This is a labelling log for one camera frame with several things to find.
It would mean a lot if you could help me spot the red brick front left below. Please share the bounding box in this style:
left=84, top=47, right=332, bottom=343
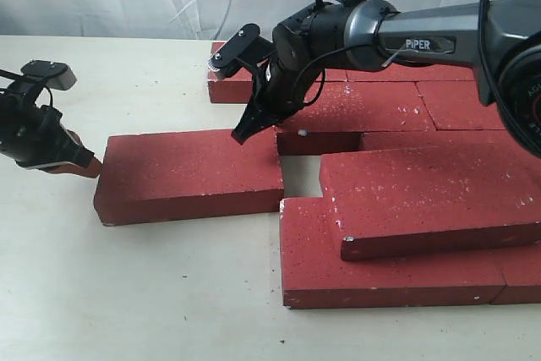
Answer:
left=280, top=197, right=505, bottom=309

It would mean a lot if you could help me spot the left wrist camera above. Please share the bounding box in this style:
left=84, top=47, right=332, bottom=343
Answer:
left=20, top=60, right=77, bottom=90

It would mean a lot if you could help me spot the red brick back right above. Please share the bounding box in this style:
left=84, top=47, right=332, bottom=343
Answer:
left=325, top=64, right=473, bottom=82

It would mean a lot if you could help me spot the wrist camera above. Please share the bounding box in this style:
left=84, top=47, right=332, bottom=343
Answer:
left=207, top=23, right=274, bottom=80
left=20, top=60, right=77, bottom=90

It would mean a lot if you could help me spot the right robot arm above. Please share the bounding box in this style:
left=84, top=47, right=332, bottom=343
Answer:
left=232, top=0, right=540, bottom=156

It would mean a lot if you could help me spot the red brick third row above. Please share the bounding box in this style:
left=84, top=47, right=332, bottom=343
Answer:
left=358, top=130, right=521, bottom=151

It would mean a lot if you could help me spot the red brick tilted front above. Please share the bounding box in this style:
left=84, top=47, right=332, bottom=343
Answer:
left=320, top=143, right=540, bottom=261

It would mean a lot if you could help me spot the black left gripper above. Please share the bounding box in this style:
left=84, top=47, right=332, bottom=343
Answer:
left=1, top=91, right=101, bottom=178

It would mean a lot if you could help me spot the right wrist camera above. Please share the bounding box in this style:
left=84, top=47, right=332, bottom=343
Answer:
left=207, top=23, right=274, bottom=80

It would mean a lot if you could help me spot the red brick moved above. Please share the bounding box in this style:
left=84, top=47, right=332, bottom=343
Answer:
left=94, top=129, right=284, bottom=227
left=276, top=82, right=435, bottom=156

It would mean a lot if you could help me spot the red brick front right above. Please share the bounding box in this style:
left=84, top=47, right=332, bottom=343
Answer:
left=492, top=243, right=540, bottom=305

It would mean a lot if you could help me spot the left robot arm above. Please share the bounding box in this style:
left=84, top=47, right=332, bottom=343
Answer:
left=1, top=60, right=101, bottom=178

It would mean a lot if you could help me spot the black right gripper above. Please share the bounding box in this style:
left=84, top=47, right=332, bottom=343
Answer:
left=231, top=60, right=321, bottom=144

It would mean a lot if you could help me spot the red brick middle right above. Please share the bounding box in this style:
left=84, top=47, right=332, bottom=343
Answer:
left=417, top=81, right=504, bottom=130

